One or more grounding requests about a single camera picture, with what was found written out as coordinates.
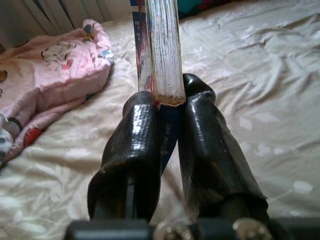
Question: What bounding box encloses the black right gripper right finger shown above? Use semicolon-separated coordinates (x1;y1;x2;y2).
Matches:
178;73;270;221

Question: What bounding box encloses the colourful comic book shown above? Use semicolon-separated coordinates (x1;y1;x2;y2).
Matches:
129;0;187;176

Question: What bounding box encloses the bed with grey floral sheet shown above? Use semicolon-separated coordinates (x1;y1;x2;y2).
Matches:
0;2;320;240

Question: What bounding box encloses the star shield pillow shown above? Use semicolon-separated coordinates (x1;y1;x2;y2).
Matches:
178;0;241;20

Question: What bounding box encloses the grey curtain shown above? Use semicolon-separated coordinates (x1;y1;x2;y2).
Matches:
0;0;136;48

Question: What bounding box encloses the pink cartoon blanket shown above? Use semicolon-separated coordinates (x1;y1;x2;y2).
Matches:
0;18;115;168

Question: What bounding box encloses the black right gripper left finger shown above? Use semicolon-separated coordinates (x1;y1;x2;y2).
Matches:
87;91;162;223

